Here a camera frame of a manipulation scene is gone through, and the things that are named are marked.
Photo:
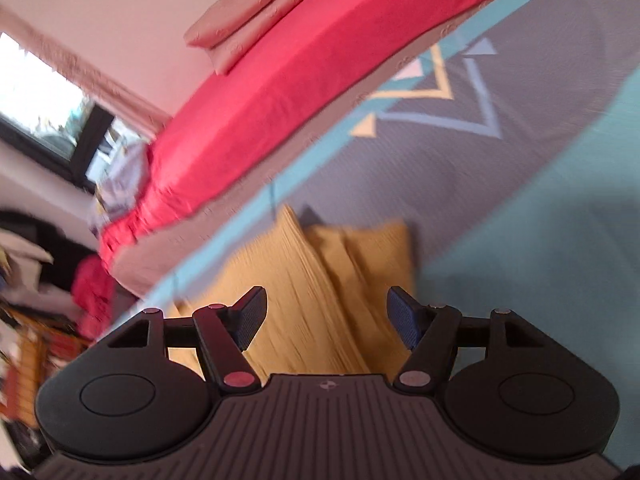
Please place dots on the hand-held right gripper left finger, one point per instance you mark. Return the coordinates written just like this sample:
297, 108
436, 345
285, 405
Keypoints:
250, 317

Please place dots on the pink pillow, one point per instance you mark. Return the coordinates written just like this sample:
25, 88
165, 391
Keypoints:
265, 25
240, 5

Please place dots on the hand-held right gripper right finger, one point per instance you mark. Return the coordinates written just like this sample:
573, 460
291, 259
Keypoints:
404, 317

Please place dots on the window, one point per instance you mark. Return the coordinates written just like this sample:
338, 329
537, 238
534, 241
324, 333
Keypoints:
40, 90

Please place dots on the blue grey patterned blanket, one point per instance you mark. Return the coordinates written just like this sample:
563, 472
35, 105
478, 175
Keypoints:
500, 185

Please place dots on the dark clothes pile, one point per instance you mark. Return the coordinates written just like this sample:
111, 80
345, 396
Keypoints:
55, 260

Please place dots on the bed with red sheet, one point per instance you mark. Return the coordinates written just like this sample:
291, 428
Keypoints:
300, 85

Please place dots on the light blue cloth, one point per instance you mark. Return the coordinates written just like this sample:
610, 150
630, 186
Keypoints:
120, 185

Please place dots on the pink clothes pile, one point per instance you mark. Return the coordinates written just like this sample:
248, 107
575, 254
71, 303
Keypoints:
92, 285

